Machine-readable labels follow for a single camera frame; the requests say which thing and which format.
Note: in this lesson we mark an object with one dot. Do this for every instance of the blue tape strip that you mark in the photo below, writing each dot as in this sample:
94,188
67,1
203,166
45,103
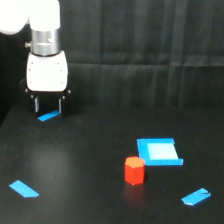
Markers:
49,115
24,190
196,197

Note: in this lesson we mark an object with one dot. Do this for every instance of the blue tape strip bottom left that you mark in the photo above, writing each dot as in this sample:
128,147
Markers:
24,190

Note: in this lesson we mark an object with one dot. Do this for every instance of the blue tape strip top left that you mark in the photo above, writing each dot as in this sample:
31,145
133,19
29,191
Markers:
49,115

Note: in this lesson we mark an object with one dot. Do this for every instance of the blue tape strip bottom right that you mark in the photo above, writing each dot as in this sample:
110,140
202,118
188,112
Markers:
196,197

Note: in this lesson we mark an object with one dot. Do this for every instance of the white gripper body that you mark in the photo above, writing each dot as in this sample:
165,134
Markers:
47,74

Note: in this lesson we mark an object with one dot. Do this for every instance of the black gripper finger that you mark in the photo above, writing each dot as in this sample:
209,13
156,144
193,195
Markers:
64,105
35,101

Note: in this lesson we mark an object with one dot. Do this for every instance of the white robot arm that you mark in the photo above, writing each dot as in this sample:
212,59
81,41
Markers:
43,17

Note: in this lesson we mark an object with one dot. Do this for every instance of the red hexagonal block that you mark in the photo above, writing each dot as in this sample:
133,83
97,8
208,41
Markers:
134,170

